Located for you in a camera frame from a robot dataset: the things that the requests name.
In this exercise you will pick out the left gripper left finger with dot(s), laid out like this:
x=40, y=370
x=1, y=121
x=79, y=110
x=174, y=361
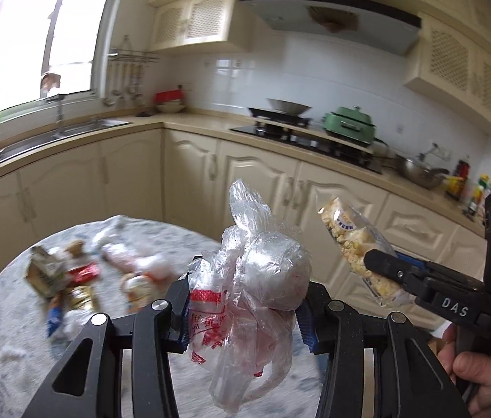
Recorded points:
x=87, y=380

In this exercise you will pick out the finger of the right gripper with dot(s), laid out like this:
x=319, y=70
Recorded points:
x=394, y=279
x=412, y=258

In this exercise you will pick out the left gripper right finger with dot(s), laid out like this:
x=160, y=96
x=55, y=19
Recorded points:
x=409, y=380

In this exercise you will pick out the popcorn snack bag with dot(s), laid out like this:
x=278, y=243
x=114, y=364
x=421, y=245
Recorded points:
x=356, y=236

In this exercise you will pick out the clear plastic bag red print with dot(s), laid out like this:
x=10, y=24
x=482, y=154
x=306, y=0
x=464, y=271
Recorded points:
x=243, y=299

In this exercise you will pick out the crushed beverage carton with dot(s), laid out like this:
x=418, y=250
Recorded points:
x=46, y=273

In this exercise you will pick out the steel kitchen sink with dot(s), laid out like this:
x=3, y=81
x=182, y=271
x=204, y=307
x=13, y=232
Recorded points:
x=50, y=137

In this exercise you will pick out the person right hand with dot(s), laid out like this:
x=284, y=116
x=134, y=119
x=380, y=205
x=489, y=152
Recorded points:
x=473, y=367

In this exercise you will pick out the pink clear plastic bag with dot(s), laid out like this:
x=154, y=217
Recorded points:
x=156, y=267

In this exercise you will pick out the yellow cap condiment bottle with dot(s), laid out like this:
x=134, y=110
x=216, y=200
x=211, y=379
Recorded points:
x=476, y=196

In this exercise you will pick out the gold snack wrapper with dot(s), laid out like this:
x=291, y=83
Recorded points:
x=82, y=298

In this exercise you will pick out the red cap sauce bottle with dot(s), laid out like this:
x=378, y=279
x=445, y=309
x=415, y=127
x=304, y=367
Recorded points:
x=457, y=181

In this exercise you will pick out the blue white tablecloth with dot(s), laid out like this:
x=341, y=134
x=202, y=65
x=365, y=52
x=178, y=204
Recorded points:
x=23, y=324

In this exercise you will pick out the steel bowl on counter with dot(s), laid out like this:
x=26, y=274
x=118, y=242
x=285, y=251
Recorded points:
x=419, y=173

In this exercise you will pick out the red snack wrapper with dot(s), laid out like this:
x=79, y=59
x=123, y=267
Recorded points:
x=84, y=274

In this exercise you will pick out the blue snack wrapper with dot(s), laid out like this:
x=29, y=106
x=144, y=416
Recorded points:
x=54, y=320

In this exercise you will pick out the brown bread piece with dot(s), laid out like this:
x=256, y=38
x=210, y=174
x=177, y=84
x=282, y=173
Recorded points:
x=75, y=248

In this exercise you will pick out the white crumpled tissue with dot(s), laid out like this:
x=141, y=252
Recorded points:
x=10, y=353

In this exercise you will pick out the cream lower cabinets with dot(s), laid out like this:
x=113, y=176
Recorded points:
x=182, y=178

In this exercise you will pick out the green electric cooking pot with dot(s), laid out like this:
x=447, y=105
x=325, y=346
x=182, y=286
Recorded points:
x=350, y=124

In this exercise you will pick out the black gas stove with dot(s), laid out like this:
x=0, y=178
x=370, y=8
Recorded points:
x=298, y=131

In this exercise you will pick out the cream upper cabinet right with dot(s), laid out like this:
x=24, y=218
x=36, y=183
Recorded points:
x=446, y=66

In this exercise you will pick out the cream cabinet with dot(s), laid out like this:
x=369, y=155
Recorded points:
x=446, y=66
x=202, y=26

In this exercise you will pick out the steel wok on stove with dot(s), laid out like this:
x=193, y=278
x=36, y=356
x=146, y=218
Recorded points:
x=287, y=107

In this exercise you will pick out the steel faucet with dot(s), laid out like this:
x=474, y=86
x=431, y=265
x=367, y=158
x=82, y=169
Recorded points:
x=58, y=99

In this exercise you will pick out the grey range hood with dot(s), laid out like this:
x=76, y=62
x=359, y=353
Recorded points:
x=362, y=21

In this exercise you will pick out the hanging utensil rack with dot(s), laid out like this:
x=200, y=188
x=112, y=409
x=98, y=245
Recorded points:
x=125, y=74

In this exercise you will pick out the cream upper cabinet left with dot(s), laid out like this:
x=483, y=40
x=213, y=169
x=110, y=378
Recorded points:
x=202, y=26

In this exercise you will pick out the window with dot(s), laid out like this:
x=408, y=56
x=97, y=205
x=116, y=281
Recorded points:
x=46, y=47

